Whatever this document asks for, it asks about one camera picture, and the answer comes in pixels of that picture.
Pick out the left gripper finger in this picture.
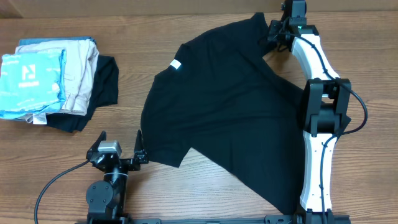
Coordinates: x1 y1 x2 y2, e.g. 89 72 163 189
134 129 146 156
86 131 106 156

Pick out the black t-shirt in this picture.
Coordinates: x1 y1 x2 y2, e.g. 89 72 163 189
141 12 305 215

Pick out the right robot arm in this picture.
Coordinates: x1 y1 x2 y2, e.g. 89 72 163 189
264 0 351 224

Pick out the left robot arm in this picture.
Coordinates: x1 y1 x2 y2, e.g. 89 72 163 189
86 131 149 223

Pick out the black folded garment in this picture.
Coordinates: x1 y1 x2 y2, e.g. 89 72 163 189
46 55 119 133

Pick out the beige folded garment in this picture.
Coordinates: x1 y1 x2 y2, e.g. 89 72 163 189
16 40 99 116

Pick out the light blue folded printed shirt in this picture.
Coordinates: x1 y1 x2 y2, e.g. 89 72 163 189
1 48 66 119

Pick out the blue folded garment at bottom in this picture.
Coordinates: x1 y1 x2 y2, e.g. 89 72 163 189
19 36 96 46

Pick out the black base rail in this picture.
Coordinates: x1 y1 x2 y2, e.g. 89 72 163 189
74 214 351 224

